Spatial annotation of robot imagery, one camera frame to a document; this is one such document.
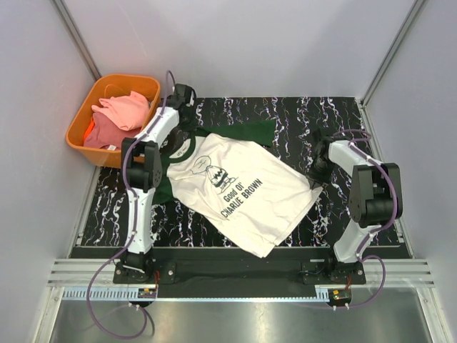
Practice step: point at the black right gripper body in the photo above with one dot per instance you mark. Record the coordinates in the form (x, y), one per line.
(320, 171)

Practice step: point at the dark pink folded shirt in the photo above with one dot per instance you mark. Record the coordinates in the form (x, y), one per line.
(106, 135)

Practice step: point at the light pink folded shirt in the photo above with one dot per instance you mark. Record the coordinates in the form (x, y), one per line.
(127, 112)

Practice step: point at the aluminium rail frame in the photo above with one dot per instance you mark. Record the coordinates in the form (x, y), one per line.
(303, 65)

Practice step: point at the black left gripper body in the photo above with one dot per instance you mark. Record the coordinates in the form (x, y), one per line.
(190, 123)

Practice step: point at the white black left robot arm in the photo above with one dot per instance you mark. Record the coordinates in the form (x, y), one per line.
(142, 173)

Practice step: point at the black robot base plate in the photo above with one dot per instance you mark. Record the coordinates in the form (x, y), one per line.
(231, 273)

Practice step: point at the orange plastic laundry basket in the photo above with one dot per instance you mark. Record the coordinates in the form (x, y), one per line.
(106, 87)

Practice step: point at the black marble pattern mat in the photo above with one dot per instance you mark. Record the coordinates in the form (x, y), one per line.
(175, 225)

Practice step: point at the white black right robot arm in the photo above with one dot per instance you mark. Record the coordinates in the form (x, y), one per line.
(375, 197)

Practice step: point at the orange garment in basket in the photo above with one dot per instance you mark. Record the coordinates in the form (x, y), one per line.
(89, 129)

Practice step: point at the white green raglan t-shirt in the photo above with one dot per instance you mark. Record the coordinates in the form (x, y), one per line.
(227, 175)

